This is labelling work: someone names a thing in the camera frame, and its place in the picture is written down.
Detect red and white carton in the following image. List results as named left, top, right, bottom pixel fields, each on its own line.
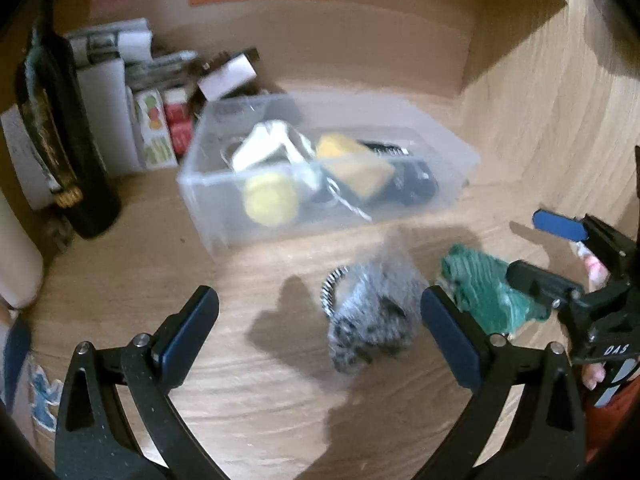
left=163, top=87, right=195, bottom=157

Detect stack of newspapers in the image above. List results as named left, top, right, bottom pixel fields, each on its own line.
left=64, top=18, right=154, bottom=67

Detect black soft item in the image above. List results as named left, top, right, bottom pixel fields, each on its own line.
left=360, top=139, right=441, bottom=207

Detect person's red clothing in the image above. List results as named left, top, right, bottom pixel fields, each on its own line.
left=584, top=377, right=640, bottom=463

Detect tall white box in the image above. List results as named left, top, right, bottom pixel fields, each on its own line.
left=75, top=57, right=145, bottom=177

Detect clear plastic bin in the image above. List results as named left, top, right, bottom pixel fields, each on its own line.
left=176, top=92, right=482, bottom=256

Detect grey speckled plush toy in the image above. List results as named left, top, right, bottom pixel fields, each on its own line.
left=320, top=252, right=431, bottom=372

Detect folded printed papers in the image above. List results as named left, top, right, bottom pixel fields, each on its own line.
left=124, top=49, right=200, bottom=92

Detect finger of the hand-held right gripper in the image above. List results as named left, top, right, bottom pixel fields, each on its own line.
left=506, top=260, right=587, bottom=308
left=532, top=208, right=632, bottom=273

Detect fruit print carton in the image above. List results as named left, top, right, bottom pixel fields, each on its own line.
left=131, top=88, right=179, bottom=169

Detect yellow rectangular sponge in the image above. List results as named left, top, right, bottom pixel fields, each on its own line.
left=315, top=133, right=397, bottom=200

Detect white soft pouch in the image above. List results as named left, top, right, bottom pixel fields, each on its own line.
left=230, top=120, right=321, bottom=191

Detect round yellow sponge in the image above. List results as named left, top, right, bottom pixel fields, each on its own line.
left=242, top=172, right=301, bottom=227

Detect dark glass bottle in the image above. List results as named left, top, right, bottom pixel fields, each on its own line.
left=14, top=0, right=124, bottom=240

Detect green knitted cloth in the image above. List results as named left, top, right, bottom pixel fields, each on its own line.
left=434, top=244, right=552, bottom=335

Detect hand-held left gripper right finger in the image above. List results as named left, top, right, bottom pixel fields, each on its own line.
left=415, top=285, right=588, bottom=480

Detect person's right hand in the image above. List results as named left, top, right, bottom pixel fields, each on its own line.
left=575, top=242, right=612, bottom=392

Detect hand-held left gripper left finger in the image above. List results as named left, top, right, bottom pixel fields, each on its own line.
left=54, top=286, right=231, bottom=480

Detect black box with white card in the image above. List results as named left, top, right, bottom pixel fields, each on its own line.
left=196, top=48, right=262, bottom=104

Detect white cylinder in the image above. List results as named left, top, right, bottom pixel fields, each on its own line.
left=0, top=194, right=46, bottom=310

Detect blue patterned cloth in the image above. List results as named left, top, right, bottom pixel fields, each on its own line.
left=0, top=310, right=65, bottom=433

